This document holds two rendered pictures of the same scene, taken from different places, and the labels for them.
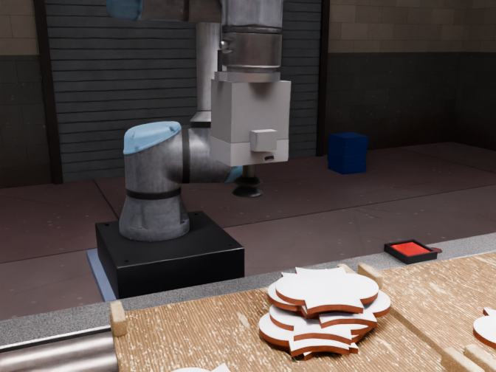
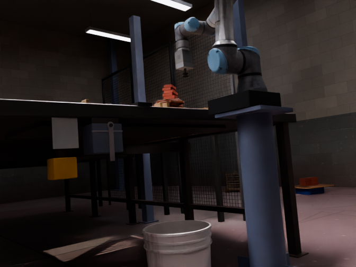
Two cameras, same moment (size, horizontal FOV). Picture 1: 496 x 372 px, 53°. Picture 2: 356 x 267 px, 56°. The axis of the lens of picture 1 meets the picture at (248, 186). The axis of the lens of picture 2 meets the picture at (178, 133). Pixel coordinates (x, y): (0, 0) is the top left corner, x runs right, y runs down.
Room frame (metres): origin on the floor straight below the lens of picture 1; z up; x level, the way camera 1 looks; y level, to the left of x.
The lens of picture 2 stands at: (2.48, -0.63, 0.65)
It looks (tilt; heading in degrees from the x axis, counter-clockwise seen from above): 5 degrees up; 163
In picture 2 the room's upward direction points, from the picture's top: 4 degrees counter-clockwise
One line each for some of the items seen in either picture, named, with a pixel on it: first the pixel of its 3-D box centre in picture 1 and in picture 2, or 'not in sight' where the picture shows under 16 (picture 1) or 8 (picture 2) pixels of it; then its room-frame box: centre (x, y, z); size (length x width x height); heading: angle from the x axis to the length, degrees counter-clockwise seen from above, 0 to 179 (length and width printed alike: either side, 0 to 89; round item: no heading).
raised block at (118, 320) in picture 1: (118, 318); not in sight; (0.66, 0.19, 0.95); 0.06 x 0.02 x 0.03; 20
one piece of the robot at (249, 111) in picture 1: (252, 116); (183, 59); (0.64, -0.01, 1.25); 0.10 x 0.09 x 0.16; 28
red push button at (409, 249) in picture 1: (410, 252); not in sight; (0.97, -0.34, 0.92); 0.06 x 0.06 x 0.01; 22
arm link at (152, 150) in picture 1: (156, 154); (247, 62); (1.03, 0.19, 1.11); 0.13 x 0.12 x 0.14; 100
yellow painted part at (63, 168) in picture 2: not in sight; (61, 148); (1.12, -0.69, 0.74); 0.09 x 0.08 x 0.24; 112
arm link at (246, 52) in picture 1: (249, 52); (183, 46); (0.65, 0.00, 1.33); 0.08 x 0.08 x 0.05
